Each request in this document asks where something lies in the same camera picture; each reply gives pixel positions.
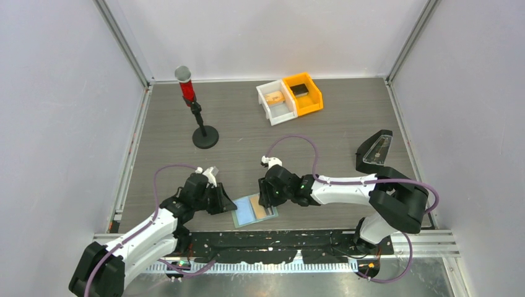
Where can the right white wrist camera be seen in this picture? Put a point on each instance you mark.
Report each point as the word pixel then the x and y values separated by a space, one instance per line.
pixel 269 162

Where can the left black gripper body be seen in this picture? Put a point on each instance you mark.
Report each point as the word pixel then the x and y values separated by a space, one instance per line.
pixel 209 200

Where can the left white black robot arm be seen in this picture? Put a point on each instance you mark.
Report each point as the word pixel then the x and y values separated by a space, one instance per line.
pixel 107 269

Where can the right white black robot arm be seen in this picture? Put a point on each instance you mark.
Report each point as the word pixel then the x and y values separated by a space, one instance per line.
pixel 399 203

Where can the black item in orange bin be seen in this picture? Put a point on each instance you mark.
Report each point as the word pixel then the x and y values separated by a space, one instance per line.
pixel 299 90

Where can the orange plastic bin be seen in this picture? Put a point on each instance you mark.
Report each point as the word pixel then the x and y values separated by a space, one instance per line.
pixel 311 103

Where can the orange card in white bin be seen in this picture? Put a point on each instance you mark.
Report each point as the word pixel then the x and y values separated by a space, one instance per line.
pixel 274 98

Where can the black microphone stand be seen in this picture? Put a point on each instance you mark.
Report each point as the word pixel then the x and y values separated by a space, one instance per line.
pixel 204 137

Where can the green card holder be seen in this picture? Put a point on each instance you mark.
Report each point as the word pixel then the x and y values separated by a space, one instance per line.
pixel 244 214

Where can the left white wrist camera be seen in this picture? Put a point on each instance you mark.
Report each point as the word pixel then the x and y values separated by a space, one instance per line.
pixel 210 173

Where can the red grey microphone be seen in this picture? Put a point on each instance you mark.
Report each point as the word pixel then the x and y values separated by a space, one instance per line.
pixel 183 76

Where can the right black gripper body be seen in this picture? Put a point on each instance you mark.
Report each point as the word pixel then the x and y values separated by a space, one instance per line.
pixel 279 197

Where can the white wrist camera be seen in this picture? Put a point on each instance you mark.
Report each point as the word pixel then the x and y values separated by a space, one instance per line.
pixel 269 162
pixel 210 173

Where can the white plastic bin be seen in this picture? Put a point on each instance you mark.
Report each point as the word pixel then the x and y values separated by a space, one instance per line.
pixel 281 112

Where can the orange card in holder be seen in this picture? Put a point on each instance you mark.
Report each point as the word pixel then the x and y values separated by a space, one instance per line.
pixel 260 212

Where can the black metronome clear cover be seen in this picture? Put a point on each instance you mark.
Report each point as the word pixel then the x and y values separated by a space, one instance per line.
pixel 371 155

